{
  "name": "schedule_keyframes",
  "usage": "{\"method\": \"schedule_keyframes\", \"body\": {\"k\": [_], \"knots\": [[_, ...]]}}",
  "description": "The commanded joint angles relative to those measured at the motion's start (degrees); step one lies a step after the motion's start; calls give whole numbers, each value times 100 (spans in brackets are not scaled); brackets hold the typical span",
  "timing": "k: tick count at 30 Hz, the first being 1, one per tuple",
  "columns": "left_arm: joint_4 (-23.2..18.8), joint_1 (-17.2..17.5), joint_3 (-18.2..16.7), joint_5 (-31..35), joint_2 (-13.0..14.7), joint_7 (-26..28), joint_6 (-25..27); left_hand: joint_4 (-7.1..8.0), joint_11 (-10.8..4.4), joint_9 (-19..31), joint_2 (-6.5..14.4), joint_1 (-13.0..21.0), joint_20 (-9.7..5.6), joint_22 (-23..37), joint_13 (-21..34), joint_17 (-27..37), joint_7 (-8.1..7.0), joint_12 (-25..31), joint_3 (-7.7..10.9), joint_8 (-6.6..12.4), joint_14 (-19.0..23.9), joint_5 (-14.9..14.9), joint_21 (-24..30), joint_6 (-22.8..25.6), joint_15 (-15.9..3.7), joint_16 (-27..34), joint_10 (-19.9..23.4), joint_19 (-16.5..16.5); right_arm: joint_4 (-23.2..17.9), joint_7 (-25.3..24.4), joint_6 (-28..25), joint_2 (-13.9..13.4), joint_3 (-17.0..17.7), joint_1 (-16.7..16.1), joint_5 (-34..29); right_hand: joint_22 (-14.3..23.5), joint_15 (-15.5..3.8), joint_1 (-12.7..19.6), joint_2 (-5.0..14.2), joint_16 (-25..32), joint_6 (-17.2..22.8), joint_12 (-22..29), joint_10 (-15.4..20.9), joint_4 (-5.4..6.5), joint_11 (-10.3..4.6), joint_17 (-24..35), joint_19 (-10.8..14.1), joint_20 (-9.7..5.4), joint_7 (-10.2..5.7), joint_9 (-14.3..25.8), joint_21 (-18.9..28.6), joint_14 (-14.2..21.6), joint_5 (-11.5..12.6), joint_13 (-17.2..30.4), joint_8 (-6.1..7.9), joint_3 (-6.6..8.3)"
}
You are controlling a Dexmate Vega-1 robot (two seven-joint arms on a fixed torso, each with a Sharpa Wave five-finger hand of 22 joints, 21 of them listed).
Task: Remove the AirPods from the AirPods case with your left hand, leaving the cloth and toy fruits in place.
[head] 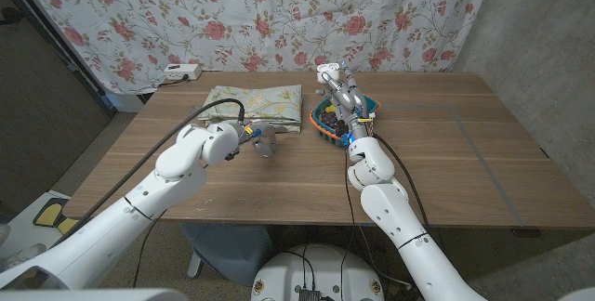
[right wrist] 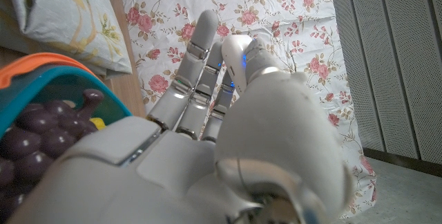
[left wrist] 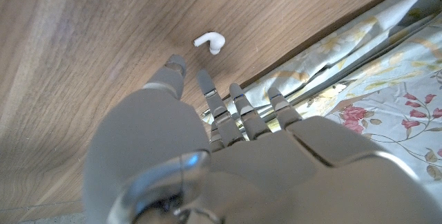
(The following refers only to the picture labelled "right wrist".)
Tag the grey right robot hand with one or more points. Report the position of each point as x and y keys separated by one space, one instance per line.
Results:
x=172 y=182

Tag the yellow toy lemon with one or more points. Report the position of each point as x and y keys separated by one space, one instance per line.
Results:
x=97 y=123

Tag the purple toy grapes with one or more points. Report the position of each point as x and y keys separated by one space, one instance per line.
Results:
x=34 y=137

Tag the folded pale floral cloth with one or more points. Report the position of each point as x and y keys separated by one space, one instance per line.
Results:
x=69 y=20

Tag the teal basket with orange rim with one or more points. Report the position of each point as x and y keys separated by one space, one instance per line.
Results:
x=52 y=79

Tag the rose print backdrop curtain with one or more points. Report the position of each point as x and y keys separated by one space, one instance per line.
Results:
x=276 y=9

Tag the dark grey partition panel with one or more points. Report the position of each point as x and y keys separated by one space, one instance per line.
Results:
x=397 y=61

